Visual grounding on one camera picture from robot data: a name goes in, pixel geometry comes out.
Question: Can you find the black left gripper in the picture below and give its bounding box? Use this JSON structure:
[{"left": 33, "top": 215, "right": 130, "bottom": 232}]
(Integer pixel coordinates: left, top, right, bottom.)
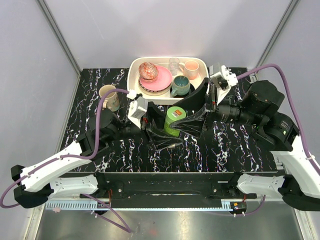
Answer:
[{"left": 108, "top": 102, "right": 185, "bottom": 151}]

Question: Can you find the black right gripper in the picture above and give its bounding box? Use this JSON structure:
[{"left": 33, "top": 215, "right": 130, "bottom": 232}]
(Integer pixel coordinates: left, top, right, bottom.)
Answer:
[{"left": 170, "top": 76, "right": 262, "bottom": 138}]

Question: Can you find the green bottle cap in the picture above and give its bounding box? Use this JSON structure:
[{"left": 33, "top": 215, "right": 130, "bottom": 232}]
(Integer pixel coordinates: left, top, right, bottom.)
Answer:
[{"left": 165, "top": 106, "right": 187, "bottom": 124}]

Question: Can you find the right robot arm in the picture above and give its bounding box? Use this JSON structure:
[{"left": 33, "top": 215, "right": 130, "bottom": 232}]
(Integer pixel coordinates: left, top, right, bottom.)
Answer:
[{"left": 172, "top": 79, "right": 320, "bottom": 212}]

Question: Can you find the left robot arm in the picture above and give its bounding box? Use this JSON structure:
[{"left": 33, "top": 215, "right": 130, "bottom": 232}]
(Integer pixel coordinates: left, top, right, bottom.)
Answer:
[{"left": 11, "top": 109, "right": 182, "bottom": 209}]

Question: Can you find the black saucer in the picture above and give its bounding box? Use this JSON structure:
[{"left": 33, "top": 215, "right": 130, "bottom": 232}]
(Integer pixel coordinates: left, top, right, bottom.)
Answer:
[{"left": 170, "top": 84, "right": 195, "bottom": 98}]

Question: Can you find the teal glazed ceramic mug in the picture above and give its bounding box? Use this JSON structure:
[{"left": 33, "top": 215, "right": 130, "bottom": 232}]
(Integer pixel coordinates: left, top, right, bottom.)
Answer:
[{"left": 170, "top": 75, "right": 191, "bottom": 97}]

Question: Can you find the striped rim ceramic plate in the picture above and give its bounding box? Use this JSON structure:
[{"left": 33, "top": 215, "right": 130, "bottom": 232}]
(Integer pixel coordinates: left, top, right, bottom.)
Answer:
[{"left": 138, "top": 77, "right": 172, "bottom": 96}]

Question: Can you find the pink ceramic plate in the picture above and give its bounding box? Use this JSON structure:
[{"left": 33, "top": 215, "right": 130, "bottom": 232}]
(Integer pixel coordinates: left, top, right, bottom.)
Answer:
[{"left": 139, "top": 66, "right": 173, "bottom": 92}]

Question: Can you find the pink ceramic mug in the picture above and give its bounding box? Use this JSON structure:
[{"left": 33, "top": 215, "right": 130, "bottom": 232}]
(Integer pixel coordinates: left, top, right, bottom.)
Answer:
[{"left": 179, "top": 60, "right": 200, "bottom": 80}]

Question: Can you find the white rectangular dish tub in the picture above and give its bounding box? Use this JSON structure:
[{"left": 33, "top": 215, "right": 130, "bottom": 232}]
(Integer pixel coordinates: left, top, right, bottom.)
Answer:
[{"left": 127, "top": 56, "right": 209, "bottom": 105}]

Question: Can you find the clear drinking glass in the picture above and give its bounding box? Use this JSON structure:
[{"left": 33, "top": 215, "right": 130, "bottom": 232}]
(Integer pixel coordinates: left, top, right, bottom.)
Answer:
[{"left": 168, "top": 57, "right": 180, "bottom": 76}]

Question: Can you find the cream illustrated ceramic mug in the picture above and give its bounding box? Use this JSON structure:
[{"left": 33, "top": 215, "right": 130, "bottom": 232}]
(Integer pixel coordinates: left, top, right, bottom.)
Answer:
[{"left": 98, "top": 84, "right": 120, "bottom": 112}]

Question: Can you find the red patterned ceramic bowl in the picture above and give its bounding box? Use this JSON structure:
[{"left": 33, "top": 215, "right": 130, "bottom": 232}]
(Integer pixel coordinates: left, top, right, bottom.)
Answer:
[{"left": 138, "top": 62, "right": 159, "bottom": 82}]

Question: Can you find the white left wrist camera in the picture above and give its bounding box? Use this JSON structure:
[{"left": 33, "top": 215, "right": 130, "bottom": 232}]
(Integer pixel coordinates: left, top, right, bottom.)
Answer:
[{"left": 127, "top": 96, "right": 148, "bottom": 129}]

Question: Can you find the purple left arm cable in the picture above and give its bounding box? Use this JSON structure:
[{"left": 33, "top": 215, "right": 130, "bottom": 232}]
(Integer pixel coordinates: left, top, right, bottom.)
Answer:
[{"left": 0, "top": 89, "right": 137, "bottom": 234}]

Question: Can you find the slotted cable duct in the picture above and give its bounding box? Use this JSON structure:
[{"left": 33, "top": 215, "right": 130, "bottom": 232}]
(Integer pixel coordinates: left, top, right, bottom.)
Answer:
[{"left": 45, "top": 199, "right": 108, "bottom": 211}]

